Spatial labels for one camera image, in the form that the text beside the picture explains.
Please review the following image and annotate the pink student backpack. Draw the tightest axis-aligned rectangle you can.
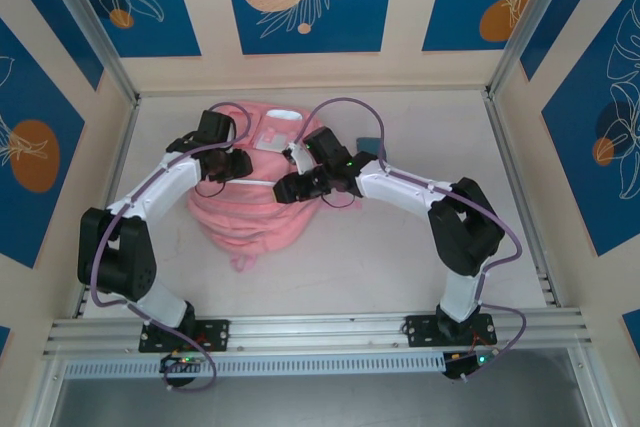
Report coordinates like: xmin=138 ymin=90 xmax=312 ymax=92
xmin=187 ymin=100 xmax=364 ymax=273

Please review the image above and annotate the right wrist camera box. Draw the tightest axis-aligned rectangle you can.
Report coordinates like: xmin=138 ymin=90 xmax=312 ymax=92
xmin=283 ymin=141 xmax=314 ymax=174

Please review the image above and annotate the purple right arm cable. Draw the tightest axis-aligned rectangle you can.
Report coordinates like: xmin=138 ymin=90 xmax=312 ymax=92
xmin=292 ymin=96 xmax=527 ymax=363

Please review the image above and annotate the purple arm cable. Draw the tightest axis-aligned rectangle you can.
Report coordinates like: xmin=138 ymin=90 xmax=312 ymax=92
xmin=89 ymin=101 xmax=251 ymax=392
xmin=292 ymin=96 xmax=527 ymax=363

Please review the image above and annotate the aluminium side rail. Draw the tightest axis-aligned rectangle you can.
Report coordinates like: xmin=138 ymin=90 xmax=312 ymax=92
xmin=73 ymin=95 xmax=142 ymax=319
xmin=482 ymin=91 xmax=559 ymax=308

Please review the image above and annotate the aluminium mounting rail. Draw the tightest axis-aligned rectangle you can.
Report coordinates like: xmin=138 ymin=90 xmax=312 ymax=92
xmin=42 ymin=309 xmax=594 ymax=358

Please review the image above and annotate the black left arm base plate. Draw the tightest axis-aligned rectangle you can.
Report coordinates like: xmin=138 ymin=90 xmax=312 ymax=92
xmin=138 ymin=319 xmax=231 ymax=353

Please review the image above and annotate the aluminium frame post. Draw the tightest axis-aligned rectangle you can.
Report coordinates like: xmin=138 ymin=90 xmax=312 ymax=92
xmin=34 ymin=0 xmax=141 ymax=103
xmin=487 ymin=0 xmax=601 ymax=98

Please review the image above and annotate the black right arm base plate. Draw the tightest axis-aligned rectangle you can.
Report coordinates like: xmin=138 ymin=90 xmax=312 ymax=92
xmin=404 ymin=314 xmax=499 ymax=348

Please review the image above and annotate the grey slotted cable duct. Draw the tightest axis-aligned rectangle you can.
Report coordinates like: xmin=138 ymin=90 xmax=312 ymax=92
xmin=62 ymin=352 xmax=447 ymax=379

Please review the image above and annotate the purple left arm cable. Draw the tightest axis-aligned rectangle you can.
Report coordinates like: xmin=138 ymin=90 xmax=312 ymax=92
xmin=89 ymin=101 xmax=251 ymax=392

